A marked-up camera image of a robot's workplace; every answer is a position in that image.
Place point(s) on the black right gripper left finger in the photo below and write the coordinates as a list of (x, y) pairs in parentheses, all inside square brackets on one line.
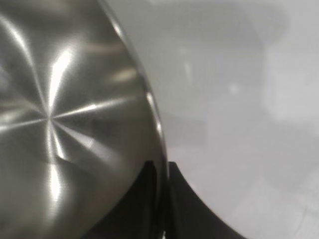
[(139, 211)]

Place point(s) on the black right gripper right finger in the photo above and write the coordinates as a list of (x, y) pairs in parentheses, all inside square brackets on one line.
[(189, 214)]

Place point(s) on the stainless steel mixing bowl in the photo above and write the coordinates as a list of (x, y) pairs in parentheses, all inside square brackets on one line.
[(74, 99)]

